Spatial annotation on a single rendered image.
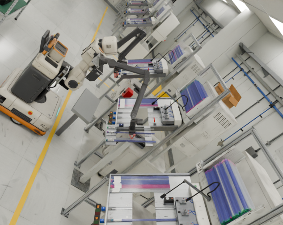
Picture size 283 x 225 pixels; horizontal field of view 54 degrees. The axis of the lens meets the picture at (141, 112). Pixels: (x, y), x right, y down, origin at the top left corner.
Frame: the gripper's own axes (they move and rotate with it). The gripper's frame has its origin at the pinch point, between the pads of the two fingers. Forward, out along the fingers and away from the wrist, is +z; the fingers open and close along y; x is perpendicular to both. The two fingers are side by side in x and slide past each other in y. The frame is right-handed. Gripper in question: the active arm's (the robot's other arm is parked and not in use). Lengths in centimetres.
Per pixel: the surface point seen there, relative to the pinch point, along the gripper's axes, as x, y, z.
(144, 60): -26, 226, 10
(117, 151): 13.9, -3.8, 19.5
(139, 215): -9, -69, 40
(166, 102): -48, 79, 4
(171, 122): -45, 25, -2
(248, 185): -86, -87, -27
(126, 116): 5.3, 46.7, 7.4
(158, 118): -33, 40, 3
